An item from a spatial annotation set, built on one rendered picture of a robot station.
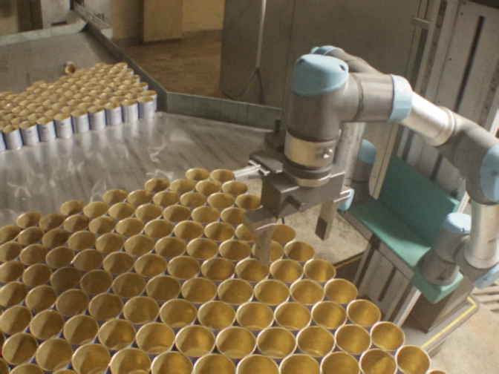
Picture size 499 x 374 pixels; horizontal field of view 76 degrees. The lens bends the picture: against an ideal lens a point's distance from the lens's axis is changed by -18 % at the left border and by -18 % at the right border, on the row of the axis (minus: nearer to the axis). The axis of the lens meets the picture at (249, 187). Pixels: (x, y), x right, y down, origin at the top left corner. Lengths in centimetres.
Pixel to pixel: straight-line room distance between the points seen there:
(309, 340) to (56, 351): 47
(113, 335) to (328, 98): 55
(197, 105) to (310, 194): 106
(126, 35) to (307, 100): 727
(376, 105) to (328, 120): 8
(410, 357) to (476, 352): 175
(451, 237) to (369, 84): 77
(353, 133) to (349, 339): 65
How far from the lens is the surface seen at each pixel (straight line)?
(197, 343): 73
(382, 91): 56
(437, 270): 130
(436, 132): 86
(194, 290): 78
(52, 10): 593
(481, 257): 112
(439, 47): 137
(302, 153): 54
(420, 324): 195
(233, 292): 78
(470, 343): 251
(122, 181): 121
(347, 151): 118
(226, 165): 127
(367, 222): 145
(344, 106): 52
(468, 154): 86
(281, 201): 55
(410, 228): 151
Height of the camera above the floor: 174
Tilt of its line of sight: 34 degrees down
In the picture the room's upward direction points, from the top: 6 degrees clockwise
